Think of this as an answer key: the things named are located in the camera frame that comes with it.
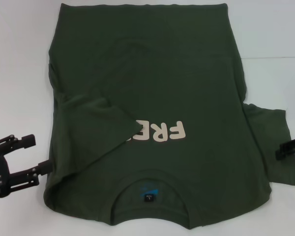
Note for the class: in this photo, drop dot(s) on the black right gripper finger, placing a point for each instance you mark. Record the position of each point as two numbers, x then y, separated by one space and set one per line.
290 148

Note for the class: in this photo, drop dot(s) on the dark green FREE t-shirt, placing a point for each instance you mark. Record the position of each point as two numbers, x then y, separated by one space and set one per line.
162 73

